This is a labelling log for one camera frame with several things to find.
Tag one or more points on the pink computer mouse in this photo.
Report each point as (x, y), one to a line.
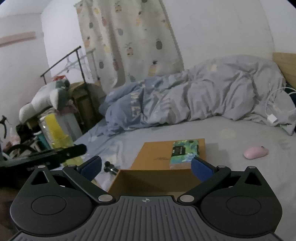
(255, 152)

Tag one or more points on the grey patterned bed sheet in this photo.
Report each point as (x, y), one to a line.
(225, 143)

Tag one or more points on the brown cardboard box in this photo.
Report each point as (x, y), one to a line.
(153, 183)

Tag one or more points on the green tissue pack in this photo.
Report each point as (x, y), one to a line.
(183, 152)

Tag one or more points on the brown cardboard box lid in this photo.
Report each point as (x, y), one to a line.
(157, 155)

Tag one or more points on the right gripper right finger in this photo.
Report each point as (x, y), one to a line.
(211, 178)

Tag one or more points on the grey blue duvet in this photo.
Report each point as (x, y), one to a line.
(234, 87)

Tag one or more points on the brown bedside cabinet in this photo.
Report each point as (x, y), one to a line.
(87, 98)

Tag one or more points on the white green plush toy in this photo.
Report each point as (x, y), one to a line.
(54, 94)

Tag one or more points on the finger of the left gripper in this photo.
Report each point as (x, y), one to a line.
(58, 155)

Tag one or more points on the wooden headboard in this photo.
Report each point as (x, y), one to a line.
(287, 64)

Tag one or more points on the black clothes rack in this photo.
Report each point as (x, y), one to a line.
(68, 66)

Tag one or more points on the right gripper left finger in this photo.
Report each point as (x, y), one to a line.
(83, 175)

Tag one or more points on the yellow spray bottle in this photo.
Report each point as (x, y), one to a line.
(57, 137)

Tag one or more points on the white charger with cable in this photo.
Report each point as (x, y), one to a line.
(272, 111)

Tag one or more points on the black cylindrical handheld device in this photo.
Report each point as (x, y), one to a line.
(110, 168)

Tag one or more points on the pineapple print curtain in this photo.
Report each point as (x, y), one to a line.
(128, 40)

